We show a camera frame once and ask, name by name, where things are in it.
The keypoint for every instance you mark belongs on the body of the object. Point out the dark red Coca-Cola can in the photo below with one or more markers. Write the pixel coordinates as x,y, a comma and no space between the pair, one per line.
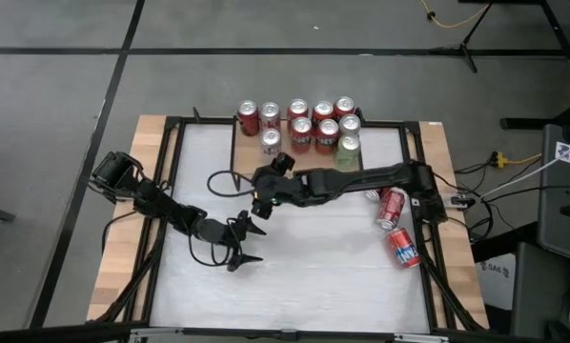
373,194

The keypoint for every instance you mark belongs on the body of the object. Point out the silver Diet Coke can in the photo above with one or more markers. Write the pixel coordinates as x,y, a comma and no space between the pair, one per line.
270,114
270,141

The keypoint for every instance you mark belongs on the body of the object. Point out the white box with lettering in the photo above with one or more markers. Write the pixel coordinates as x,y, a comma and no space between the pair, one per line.
494,286

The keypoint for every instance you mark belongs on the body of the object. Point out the green soda can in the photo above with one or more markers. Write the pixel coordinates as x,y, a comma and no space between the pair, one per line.
348,152

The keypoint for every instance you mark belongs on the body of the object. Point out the black metal crossbar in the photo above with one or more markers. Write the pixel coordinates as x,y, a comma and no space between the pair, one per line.
51,332

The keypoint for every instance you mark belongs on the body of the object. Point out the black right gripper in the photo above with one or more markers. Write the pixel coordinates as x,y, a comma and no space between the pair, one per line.
280,188

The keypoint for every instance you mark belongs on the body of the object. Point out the black tripod stand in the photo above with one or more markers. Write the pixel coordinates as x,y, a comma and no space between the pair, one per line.
463,46

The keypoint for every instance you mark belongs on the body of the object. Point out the red soda can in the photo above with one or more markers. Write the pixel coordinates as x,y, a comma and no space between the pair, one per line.
248,119

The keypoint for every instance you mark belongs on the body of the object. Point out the silver corner bracket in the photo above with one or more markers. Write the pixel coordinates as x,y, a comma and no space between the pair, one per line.
156,332
421,338

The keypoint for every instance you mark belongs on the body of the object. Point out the silver and orange sparkling can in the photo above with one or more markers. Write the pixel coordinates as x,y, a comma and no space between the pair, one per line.
350,124

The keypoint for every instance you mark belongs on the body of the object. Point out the dark grey case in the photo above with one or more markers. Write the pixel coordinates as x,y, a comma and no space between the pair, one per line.
537,295

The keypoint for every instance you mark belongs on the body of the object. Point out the black desk frame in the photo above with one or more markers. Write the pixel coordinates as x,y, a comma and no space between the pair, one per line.
523,123

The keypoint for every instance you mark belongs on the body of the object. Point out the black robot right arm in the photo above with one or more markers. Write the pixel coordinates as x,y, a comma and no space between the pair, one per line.
390,178

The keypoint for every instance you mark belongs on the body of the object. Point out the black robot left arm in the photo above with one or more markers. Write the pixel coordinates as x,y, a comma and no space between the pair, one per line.
161,202

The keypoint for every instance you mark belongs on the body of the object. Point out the wooden shelf with black legs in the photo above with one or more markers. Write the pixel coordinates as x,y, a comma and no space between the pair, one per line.
313,162

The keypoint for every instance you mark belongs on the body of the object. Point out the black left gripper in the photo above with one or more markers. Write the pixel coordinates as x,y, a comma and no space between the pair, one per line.
216,231

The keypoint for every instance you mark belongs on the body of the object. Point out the grey cabinet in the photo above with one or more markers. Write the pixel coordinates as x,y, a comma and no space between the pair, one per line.
552,214

